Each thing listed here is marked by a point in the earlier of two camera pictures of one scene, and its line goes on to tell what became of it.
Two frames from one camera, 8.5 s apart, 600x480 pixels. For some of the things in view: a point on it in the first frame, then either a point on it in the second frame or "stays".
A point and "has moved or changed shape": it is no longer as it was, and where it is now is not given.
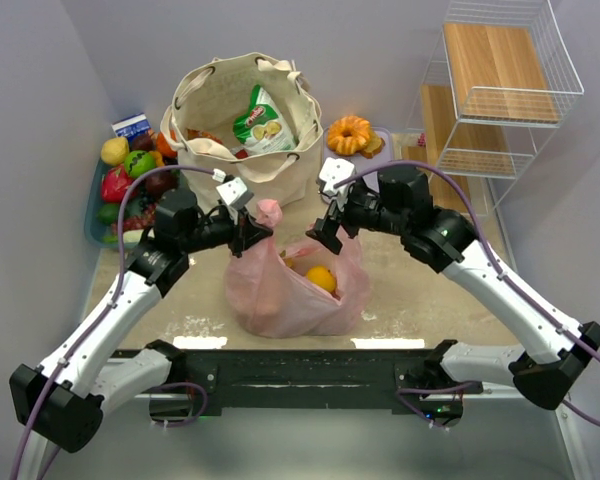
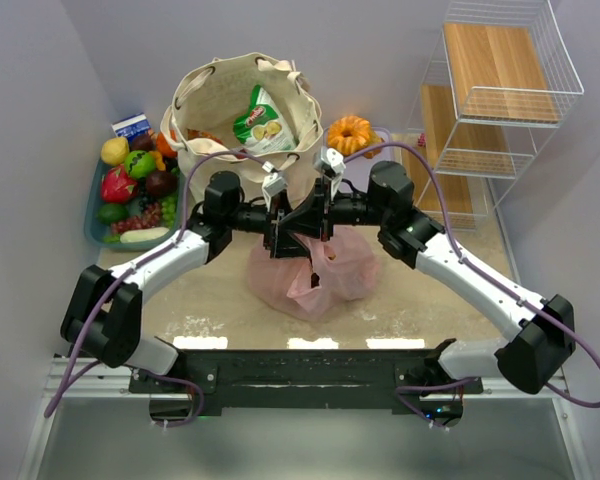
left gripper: (238, 232) -> (272, 230)
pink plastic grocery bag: (300, 292) has moved or changed shape
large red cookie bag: (198, 134) stays
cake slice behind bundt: (375, 144) stays
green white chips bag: (263, 128) stays
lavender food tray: (361, 163) stays
